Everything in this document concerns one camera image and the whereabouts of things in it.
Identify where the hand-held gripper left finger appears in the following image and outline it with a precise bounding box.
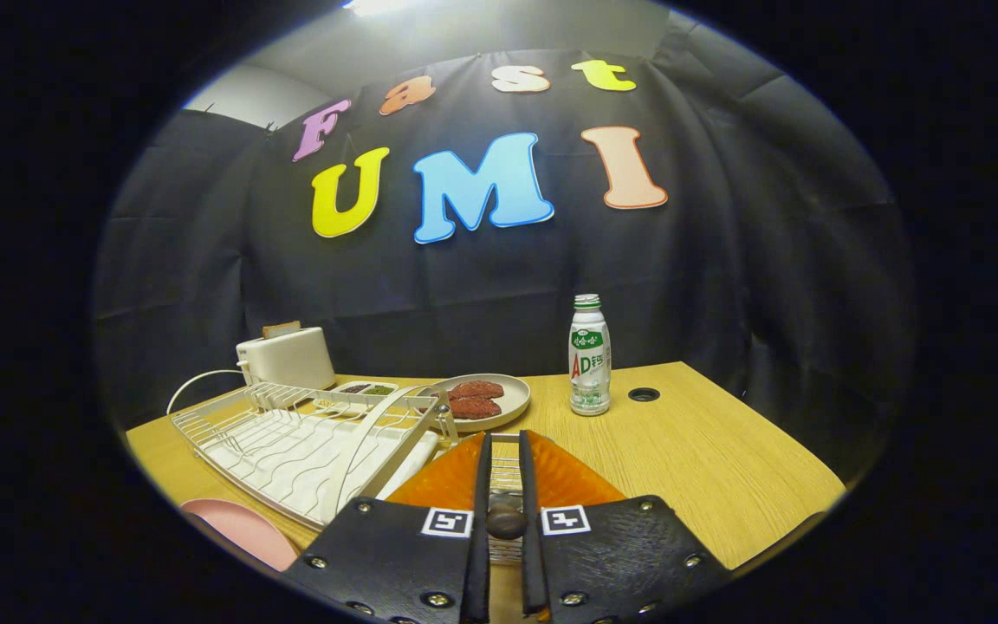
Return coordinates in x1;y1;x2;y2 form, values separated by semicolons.
281;431;493;624

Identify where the white divided tray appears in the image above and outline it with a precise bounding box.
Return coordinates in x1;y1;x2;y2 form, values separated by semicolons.
317;380;399;410

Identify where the white green-label drink bottle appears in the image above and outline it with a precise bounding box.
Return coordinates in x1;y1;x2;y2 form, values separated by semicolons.
568;294;612;417

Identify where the black backdrop cloth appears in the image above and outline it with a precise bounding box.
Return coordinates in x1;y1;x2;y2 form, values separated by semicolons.
92;48;916;486

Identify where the metal wire basket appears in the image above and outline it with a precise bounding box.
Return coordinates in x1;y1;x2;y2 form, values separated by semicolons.
489;432;524;569

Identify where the pink plate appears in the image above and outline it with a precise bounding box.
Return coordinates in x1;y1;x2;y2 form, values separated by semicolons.
180;498;300;573

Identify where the white ribbed drain tray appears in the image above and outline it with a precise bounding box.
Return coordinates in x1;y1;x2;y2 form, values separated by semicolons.
204;407;439;521

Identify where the white wire dish rack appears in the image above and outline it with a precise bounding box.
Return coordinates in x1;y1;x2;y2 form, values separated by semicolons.
167;370;459;531

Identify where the dark-handled spoon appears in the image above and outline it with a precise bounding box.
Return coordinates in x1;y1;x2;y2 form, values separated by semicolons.
486;490;528;540

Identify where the beige plate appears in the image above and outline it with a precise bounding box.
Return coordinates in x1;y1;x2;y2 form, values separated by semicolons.
417;374;532;433

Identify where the white toaster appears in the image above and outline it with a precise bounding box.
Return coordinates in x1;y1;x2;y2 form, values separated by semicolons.
237;327;337;392

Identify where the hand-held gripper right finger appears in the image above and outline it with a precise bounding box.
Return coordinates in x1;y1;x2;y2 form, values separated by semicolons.
518;429;734;624

